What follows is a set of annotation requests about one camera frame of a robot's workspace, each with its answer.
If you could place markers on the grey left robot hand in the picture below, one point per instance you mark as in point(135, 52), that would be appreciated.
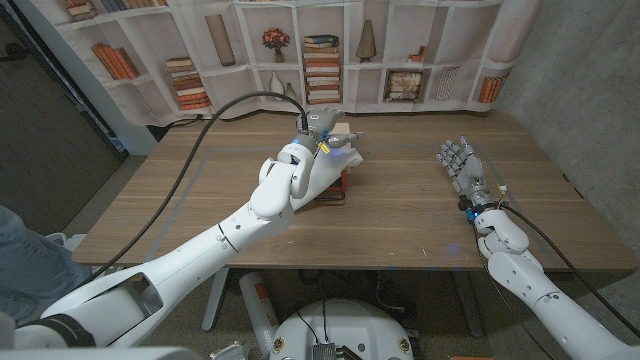
point(320, 125)

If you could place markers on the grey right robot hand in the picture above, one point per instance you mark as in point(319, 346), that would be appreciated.
point(469, 175)

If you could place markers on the white cloth napkin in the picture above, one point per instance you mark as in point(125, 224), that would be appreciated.
point(330, 170)

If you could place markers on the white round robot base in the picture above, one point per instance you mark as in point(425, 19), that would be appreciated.
point(345, 325)

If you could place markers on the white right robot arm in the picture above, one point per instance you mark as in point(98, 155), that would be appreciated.
point(555, 315)

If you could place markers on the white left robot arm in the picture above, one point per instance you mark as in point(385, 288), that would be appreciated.
point(200, 255)

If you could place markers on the printed bookshelf backdrop cloth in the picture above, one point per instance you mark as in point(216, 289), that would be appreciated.
point(240, 90)

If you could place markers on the grey table leg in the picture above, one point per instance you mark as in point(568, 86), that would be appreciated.
point(215, 305)
point(469, 305)

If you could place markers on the white cylinder with orange label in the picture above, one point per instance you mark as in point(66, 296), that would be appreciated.
point(260, 310)

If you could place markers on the person leg in blue jeans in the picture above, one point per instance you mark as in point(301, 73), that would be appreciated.
point(30, 270)

